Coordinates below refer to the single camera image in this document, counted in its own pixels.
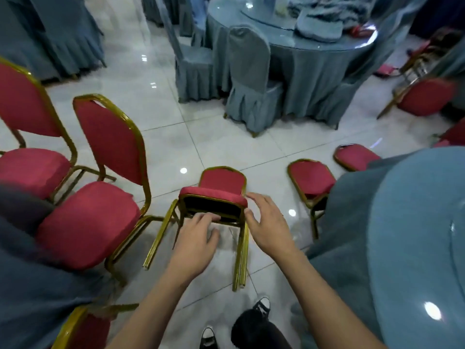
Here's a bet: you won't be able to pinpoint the person's left hand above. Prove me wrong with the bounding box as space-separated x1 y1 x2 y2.
167 212 221 284

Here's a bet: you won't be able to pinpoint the person's right hand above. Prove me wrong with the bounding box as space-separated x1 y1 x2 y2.
244 192 299 258

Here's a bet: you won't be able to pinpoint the red chair gold frame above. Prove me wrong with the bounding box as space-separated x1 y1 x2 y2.
431 118 465 149
0 56 117 206
287 159 337 241
333 143 382 173
50 303 140 349
35 93 181 287
142 166 251 292
374 27 465 79
376 77 458 120

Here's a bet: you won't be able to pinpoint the person's left forearm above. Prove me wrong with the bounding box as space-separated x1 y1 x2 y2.
107 272 197 349

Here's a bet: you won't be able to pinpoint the person's right forearm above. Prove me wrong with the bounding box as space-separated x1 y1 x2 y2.
279 247 386 349

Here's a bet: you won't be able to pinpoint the black white canvas sneaker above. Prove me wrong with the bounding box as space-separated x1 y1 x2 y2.
199 326 218 349
253 296 271 318

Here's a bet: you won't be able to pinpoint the black trousers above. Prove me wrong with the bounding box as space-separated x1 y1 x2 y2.
231 308 293 349

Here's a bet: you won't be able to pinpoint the grey folded cloth pile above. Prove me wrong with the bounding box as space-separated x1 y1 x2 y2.
287 0 377 42

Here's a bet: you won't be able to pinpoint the red packet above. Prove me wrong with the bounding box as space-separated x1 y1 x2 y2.
350 25 377 39

